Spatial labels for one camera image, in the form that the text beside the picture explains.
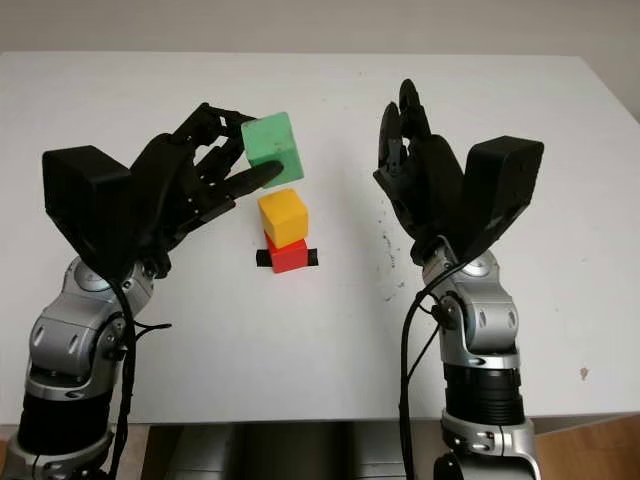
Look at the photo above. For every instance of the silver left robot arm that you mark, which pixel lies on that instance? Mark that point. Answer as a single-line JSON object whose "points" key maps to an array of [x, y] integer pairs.
{"points": [[70, 330]]}

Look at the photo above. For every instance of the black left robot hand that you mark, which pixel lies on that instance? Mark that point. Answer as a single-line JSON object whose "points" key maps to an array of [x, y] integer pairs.
{"points": [[170, 190]]}

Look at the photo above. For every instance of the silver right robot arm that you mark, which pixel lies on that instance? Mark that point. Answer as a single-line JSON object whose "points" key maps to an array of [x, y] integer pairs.
{"points": [[485, 315]]}

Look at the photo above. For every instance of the yellow wooden block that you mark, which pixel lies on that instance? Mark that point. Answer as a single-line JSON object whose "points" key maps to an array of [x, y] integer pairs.
{"points": [[282, 215]]}

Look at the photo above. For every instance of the red wooden block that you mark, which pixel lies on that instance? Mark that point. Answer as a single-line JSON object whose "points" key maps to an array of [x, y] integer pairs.
{"points": [[290, 257]]}

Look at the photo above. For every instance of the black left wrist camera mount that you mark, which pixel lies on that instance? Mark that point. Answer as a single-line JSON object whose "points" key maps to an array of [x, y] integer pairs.
{"points": [[85, 195]]}

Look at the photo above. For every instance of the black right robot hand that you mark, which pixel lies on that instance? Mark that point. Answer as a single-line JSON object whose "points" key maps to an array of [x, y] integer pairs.
{"points": [[430, 190]]}

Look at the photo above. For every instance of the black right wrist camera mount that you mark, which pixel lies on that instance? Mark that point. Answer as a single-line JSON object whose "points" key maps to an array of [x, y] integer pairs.
{"points": [[505, 185]]}

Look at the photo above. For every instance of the black tape strip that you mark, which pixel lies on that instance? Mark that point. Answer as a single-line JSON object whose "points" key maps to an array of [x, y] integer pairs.
{"points": [[262, 259]]}

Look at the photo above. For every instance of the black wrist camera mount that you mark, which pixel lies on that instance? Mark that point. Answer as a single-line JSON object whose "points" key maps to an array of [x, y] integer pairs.
{"points": [[85, 195], [505, 185]]}

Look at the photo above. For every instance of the dark grey robot torso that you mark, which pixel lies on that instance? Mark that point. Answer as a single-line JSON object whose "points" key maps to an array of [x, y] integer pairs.
{"points": [[280, 455]]}

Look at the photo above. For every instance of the green wooden block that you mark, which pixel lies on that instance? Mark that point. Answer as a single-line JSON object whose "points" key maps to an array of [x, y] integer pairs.
{"points": [[272, 140]]}

